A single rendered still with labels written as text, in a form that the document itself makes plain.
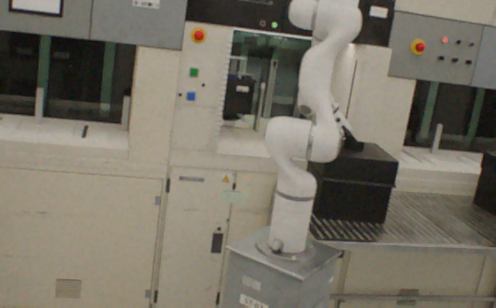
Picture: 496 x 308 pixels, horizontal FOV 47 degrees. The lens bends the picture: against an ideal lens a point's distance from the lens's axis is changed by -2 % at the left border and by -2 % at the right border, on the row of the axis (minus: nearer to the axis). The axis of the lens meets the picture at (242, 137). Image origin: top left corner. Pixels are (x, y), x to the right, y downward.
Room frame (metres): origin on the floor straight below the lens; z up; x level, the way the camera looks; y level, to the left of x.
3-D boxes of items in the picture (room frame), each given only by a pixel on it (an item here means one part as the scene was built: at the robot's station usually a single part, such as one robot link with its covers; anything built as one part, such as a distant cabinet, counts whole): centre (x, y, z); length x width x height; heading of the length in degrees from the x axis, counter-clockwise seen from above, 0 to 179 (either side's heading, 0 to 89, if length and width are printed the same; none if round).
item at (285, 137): (1.72, -0.16, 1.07); 0.19 x 0.12 x 0.24; 81
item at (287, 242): (1.71, -0.19, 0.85); 0.19 x 0.19 x 0.18
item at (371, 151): (2.18, -0.43, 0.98); 0.29 x 0.29 x 0.13; 8
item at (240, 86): (2.99, 0.10, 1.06); 0.24 x 0.20 x 0.32; 104
